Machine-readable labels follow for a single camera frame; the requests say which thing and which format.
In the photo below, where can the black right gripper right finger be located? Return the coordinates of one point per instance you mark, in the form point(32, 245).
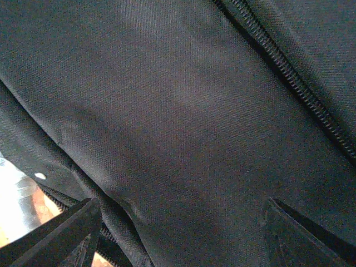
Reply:
point(294, 240)

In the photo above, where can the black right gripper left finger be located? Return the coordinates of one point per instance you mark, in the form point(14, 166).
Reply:
point(69, 239)

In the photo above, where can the black student backpack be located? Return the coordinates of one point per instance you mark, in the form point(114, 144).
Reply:
point(183, 118)

